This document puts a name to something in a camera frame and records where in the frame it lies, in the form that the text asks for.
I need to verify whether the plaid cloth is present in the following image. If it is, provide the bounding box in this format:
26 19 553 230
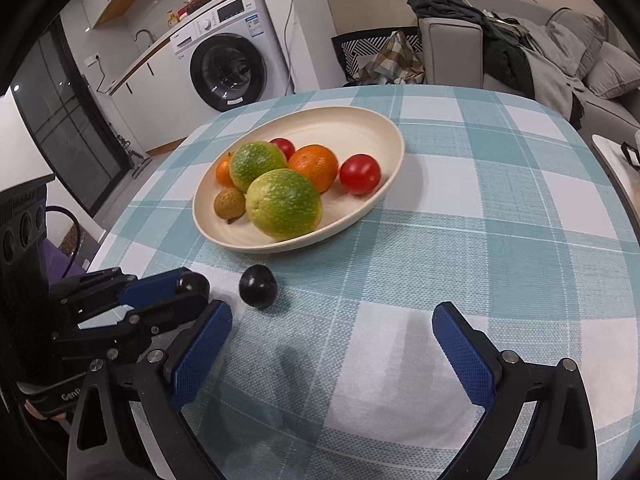
357 31 426 86

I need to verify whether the person's left hand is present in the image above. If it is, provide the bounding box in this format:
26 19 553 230
24 397 71 423

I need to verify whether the grey pillow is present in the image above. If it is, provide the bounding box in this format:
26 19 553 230
545 7 608 78
582 42 640 101

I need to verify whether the white wall cable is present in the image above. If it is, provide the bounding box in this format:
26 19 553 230
281 0 302 96

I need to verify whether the white kitchen cabinet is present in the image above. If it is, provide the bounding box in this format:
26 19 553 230
107 25 201 156

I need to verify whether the cream plate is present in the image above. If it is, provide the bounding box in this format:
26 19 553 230
192 105 405 253

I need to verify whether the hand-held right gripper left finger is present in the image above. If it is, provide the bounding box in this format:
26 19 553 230
66 299 234 480

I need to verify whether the white side table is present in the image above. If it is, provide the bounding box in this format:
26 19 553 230
591 132 640 221

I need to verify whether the green orange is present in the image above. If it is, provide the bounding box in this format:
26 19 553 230
229 141 288 193
245 169 323 241

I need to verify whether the white washing machine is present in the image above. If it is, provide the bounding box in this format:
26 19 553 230
170 0 296 113

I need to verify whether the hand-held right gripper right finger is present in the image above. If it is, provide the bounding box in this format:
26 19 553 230
431 301 598 480

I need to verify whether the black cable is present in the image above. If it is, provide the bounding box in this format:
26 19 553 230
45 205 83 281

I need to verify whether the purple cloth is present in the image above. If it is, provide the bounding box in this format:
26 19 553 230
44 237 86 286

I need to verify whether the tan longan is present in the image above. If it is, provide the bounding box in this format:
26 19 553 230
213 187 247 222

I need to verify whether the grey sofa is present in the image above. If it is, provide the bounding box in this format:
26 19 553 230
417 0 640 126

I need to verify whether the dark glass door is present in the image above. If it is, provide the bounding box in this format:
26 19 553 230
10 15 126 216

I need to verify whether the black chair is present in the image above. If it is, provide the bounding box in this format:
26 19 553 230
331 27 426 87

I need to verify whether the orange tangerine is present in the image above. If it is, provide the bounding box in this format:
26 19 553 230
215 152 236 187
288 144 339 194

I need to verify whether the dark plum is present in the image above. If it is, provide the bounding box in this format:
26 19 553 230
177 271 211 301
238 264 277 309

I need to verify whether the teal checked tablecloth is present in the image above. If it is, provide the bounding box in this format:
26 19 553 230
87 84 640 480

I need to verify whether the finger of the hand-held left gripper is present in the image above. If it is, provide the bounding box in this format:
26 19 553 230
50 267 192 318
50 291 212 361

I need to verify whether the dark jacket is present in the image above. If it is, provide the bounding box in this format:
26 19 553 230
407 0 536 98

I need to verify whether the grey blanket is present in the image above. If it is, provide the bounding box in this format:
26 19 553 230
520 25 586 131

